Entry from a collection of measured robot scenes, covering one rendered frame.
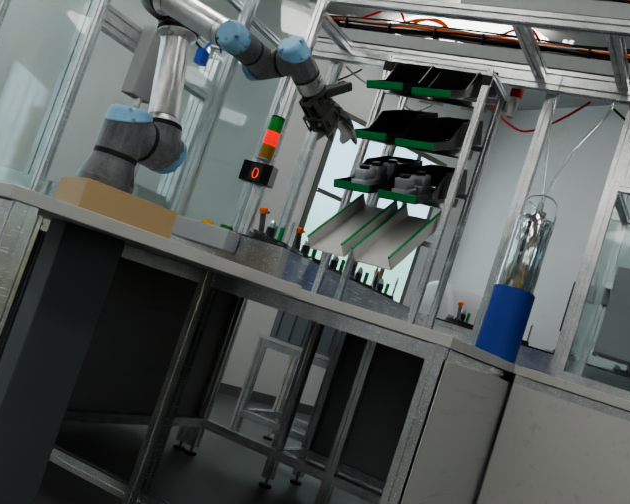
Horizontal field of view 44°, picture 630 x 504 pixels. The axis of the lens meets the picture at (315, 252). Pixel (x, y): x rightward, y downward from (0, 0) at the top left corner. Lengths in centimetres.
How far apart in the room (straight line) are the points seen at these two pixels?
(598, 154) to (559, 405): 434
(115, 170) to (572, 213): 505
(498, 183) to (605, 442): 497
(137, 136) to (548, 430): 153
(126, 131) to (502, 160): 564
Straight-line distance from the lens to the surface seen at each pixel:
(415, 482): 204
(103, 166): 210
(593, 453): 261
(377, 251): 228
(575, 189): 676
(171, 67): 230
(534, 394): 264
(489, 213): 729
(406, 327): 198
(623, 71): 327
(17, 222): 166
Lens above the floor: 80
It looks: 5 degrees up
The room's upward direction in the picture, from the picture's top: 18 degrees clockwise
